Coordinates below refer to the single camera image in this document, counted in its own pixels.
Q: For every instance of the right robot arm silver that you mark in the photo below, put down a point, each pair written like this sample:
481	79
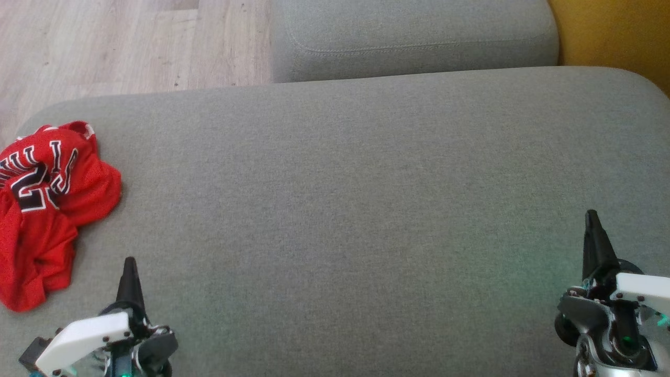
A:
607	373

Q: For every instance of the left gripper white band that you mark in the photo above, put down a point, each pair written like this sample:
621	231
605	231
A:
89	335

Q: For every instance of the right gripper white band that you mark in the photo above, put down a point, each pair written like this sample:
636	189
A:
628	314

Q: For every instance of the large grey sofa seat cushion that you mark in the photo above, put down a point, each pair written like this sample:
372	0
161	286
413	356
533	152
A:
366	209

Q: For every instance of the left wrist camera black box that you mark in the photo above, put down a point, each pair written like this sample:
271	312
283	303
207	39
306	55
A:
36	353

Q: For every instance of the grey sofa cushion with seam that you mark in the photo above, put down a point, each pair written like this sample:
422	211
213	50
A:
419	31

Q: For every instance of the red basketball jersey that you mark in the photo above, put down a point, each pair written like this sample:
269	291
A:
57	167

